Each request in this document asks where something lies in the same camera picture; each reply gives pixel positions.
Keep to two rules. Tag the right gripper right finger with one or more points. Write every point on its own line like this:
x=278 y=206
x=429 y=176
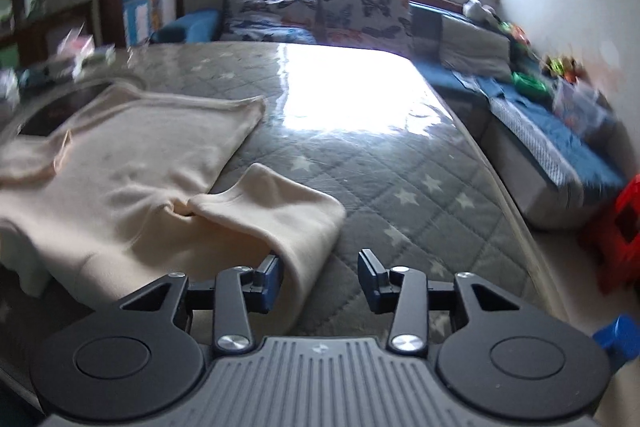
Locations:
x=401 y=291

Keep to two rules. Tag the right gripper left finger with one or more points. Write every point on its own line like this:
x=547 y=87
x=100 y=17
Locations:
x=238 y=292

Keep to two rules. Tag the cream sweater garment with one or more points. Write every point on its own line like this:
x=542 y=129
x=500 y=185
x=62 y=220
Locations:
x=122 y=194

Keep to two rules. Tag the grey quilted star table cover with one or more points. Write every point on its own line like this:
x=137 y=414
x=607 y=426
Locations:
x=361 y=126

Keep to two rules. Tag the blue sofa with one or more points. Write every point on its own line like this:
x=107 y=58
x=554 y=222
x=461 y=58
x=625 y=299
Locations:
x=554 y=177

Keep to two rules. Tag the red plastic stool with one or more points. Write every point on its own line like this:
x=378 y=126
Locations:
x=616 y=236

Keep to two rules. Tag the blue plastic stool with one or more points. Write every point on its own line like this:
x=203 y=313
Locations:
x=620 y=340

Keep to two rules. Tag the green bowl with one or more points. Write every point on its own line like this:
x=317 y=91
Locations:
x=530 y=87

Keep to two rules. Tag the grey cushion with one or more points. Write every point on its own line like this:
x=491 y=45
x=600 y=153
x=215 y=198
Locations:
x=472 y=50

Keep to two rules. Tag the clear plastic storage box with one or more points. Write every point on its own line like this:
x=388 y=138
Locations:
x=579 y=109

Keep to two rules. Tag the black round induction cooktop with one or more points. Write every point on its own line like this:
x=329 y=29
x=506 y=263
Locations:
x=55 y=113

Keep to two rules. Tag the butterfly pillow upright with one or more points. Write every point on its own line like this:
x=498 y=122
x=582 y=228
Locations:
x=383 y=25

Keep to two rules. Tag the butterfly pillow lying flat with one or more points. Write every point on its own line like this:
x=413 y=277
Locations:
x=280 y=21

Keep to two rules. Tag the colourful plush toys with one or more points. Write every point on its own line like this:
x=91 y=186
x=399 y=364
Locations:
x=565 y=67

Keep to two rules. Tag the pink white tissue box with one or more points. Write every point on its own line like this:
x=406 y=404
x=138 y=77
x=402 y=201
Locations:
x=75 y=52

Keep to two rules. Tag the panda plush toy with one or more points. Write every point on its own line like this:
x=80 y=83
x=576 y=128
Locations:
x=479 y=12

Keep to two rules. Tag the blue white box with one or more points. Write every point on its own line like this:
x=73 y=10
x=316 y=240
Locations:
x=137 y=17

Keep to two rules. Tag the dark wooden cabinet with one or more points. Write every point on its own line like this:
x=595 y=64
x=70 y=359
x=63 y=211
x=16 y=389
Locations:
x=30 y=32

